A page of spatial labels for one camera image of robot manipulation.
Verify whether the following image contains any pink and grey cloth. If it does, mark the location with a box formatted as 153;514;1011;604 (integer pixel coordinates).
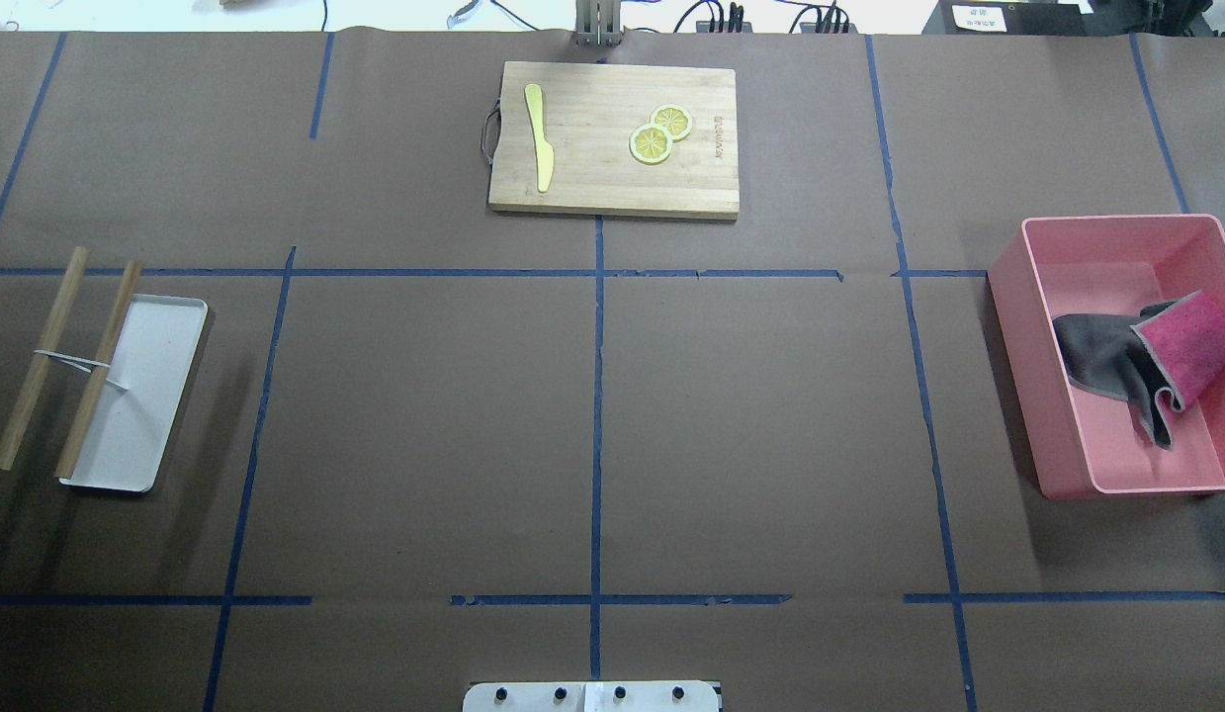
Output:
1052;290;1225;451

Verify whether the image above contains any yellow plastic knife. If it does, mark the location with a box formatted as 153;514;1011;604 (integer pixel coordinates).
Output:
523;85;555;194

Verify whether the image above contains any lemon slice lower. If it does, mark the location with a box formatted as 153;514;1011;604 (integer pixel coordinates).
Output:
627;123;674;165

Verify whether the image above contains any lemon slice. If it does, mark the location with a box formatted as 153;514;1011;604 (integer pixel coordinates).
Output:
650;104;695;141
627;123;674;165

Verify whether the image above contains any bamboo cutting board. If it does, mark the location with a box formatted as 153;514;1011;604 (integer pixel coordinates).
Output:
488;60;742;222

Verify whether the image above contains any lemon slice upper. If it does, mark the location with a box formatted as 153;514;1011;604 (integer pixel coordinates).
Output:
650;104;695;141

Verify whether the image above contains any pink plastic bin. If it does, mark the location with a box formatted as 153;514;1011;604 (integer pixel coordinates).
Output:
989;214;1225;499

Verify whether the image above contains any white towel rack stand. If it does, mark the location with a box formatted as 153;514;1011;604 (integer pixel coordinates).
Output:
0;246;211;491

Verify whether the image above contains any aluminium frame post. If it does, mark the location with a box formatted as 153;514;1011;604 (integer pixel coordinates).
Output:
572;0;624;47

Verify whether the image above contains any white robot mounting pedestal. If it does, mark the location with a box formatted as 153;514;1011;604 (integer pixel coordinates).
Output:
462;679;724;711

